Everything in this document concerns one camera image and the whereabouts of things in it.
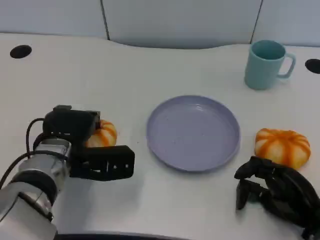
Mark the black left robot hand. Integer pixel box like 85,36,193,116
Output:
41,104,101,151

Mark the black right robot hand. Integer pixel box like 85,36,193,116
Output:
234,156,320,240

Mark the orange white toy bread roll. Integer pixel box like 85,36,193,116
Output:
254,127,312,169
84,119,118,148

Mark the black round table grommet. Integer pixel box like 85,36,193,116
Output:
304,58,320,75
9,44,33,60

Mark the lilac plate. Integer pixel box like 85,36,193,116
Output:
146,94,241,173

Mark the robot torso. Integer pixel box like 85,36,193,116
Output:
56,232,181,240

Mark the pale green mug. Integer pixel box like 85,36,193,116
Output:
244,39,297,91

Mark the grey partition screen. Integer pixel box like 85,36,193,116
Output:
0,0,320,50

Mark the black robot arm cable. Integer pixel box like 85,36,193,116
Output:
0,117,46,190

